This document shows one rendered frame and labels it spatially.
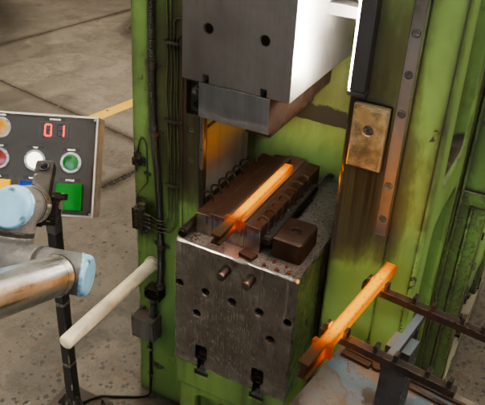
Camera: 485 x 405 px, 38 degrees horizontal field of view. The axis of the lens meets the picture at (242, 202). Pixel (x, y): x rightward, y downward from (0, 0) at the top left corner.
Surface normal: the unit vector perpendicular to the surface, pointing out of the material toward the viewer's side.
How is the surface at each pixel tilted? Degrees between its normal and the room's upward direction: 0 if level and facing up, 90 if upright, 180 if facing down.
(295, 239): 0
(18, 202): 55
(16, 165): 60
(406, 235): 90
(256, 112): 90
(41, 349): 0
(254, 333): 90
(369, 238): 90
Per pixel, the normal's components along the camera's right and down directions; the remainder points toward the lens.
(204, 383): -0.47, 0.44
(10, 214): 0.00, -0.07
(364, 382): 0.05, -0.85
